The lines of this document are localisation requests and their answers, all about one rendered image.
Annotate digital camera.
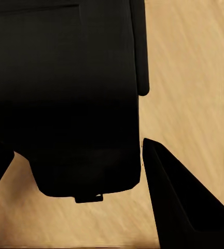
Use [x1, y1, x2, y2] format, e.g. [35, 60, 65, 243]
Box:
[0, 0, 150, 203]

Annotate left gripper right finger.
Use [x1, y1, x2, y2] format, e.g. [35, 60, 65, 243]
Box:
[142, 138, 224, 249]

